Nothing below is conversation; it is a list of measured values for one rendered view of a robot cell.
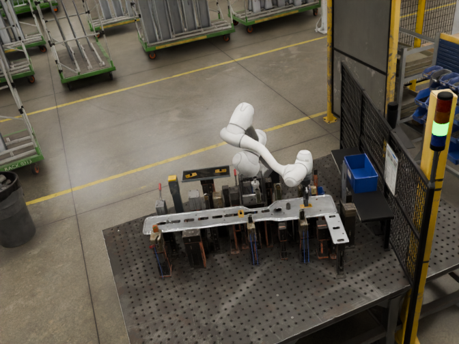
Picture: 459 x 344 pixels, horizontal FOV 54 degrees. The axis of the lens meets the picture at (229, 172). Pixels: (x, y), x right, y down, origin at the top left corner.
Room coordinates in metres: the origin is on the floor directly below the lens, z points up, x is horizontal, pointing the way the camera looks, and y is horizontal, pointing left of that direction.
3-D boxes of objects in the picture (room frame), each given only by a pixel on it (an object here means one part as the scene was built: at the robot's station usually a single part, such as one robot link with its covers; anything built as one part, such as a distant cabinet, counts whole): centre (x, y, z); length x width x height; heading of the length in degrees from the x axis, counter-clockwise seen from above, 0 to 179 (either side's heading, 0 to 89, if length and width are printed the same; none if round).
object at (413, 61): (5.00, -2.05, 0.65); 1.00 x 0.50 x 1.30; 17
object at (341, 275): (2.13, -0.64, 0.84); 0.11 x 0.06 x 0.29; 178
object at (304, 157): (2.51, -0.50, 1.38); 0.13 x 0.11 x 0.16; 145
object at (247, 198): (2.74, -0.15, 0.94); 0.18 x 0.13 x 0.49; 88
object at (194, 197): (2.72, 0.28, 0.90); 0.13 x 0.10 x 0.41; 178
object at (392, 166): (2.39, -1.05, 1.30); 0.23 x 0.02 x 0.31; 178
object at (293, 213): (2.53, -0.02, 1.00); 1.38 x 0.22 x 0.02; 88
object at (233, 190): (2.73, -0.01, 0.89); 0.13 x 0.11 x 0.38; 178
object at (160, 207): (2.73, 0.54, 0.88); 0.11 x 0.10 x 0.36; 178
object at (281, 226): (2.35, -0.30, 0.84); 0.11 x 0.08 x 0.29; 178
